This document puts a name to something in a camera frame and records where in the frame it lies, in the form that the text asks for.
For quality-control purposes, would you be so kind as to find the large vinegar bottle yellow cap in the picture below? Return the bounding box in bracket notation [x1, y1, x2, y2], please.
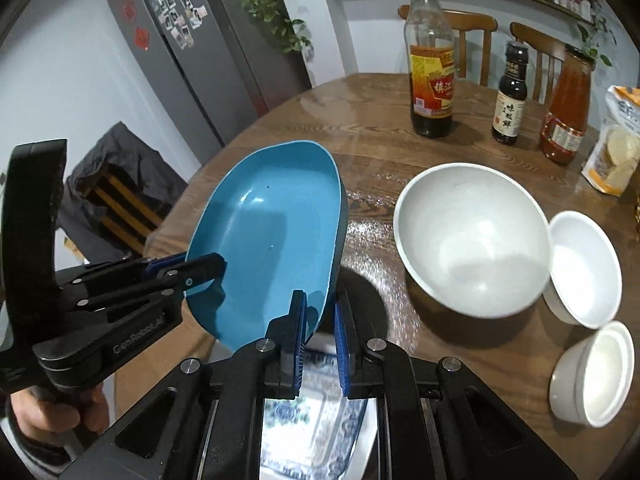
[404, 0, 457, 138]

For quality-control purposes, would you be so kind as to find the wooden slatted stool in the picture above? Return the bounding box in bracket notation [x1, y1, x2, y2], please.
[80, 170, 167, 257]

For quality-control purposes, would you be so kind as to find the small leafy green plant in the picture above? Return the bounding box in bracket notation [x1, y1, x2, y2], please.
[575, 10, 617, 68]

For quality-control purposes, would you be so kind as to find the person's left hand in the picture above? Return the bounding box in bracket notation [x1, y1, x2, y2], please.
[5, 379, 111, 457]

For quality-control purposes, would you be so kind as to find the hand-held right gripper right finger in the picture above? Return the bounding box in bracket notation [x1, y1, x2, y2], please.
[334, 287, 581, 480]

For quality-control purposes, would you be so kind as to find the grey refrigerator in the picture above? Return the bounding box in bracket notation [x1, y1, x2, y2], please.
[106, 0, 313, 166]

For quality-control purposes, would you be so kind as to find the blue plate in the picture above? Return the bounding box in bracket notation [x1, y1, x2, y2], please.
[184, 140, 348, 353]

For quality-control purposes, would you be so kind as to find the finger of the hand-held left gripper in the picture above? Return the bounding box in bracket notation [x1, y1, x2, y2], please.
[75, 252, 227, 313]
[52, 254, 190, 302]

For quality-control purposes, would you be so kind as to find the small dark soy sauce bottle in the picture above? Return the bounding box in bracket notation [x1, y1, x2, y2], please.
[491, 41, 529, 146]

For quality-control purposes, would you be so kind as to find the hanging green plant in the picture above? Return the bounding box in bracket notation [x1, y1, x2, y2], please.
[220, 0, 317, 57]

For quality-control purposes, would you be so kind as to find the chair with dark cloth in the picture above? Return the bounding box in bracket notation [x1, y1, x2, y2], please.
[57, 121, 188, 261]

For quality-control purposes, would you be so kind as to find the wooden chair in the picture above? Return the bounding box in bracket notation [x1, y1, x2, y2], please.
[510, 22, 593, 103]
[398, 4, 498, 87]

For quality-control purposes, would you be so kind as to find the snack bag with crackers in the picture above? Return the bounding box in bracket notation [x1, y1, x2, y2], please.
[581, 85, 640, 197]

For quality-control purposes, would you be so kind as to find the orange sauce bottle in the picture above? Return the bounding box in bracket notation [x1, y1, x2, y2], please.
[539, 45, 594, 165]

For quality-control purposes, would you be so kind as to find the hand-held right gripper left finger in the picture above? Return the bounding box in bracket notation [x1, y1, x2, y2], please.
[60, 290, 308, 480]

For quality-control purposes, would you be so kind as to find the white blue-patterned plate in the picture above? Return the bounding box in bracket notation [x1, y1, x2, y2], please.
[259, 342, 380, 480]

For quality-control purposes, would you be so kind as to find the small white bowl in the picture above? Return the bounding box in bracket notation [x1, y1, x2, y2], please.
[549, 321, 636, 428]
[542, 210, 623, 330]

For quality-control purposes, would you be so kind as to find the cluster of fridge photo magnets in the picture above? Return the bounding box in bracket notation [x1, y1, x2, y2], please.
[145, 0, 208, 50]

